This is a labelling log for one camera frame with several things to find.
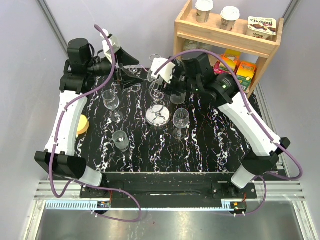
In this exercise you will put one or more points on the Chobani yogurt cup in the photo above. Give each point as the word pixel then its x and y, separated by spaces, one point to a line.
pixel 261 27

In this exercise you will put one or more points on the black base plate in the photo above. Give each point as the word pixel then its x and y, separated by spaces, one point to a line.
pixel 157 191

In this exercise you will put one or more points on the yellow round sponge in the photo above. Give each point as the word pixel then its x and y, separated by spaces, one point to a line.
pixel 83 125

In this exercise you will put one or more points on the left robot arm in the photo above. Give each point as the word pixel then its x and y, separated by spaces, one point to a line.
pixel 81 69

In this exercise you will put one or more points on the wooden shelf unit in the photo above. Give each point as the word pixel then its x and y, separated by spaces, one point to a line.
pixel 186 27

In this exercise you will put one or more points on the chrome wine glass rack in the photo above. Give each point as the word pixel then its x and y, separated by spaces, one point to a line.
pixel 157 115

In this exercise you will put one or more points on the white paper cup left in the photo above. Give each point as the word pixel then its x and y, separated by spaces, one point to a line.
pixel 203 10

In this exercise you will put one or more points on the pink sponge box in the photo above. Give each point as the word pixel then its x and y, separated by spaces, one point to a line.
pixel 217 69

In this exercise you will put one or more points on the white paper cup right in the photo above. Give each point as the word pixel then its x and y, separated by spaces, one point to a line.
pixel 229 16

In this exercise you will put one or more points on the clear wine glass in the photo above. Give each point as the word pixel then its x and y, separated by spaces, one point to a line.
pixel 181 120
pixel 111 101

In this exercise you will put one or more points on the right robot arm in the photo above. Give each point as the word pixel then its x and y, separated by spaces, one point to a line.
pixel 196 75

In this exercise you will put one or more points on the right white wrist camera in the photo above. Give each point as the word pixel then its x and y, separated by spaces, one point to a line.
pixel 166 73

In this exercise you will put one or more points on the clear wine glass centre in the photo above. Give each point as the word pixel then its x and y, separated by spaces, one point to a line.
pixel 181 120

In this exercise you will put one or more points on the white paper cup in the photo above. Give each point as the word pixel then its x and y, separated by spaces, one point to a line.
pixel 229 16
pixel 203 10

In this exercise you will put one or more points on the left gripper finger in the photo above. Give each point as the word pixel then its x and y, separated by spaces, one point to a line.
pixel 126 59
pixel 128 82

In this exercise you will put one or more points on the green orange sponge box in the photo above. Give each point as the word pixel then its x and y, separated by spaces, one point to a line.
pixel 245 73

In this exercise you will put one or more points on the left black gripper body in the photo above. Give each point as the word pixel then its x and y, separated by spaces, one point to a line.
pixel 118 74

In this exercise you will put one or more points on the clear wine glass left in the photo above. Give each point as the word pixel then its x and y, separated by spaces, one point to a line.
pixel 111 101

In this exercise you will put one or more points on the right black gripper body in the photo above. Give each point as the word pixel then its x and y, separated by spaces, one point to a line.
pixel 178 82

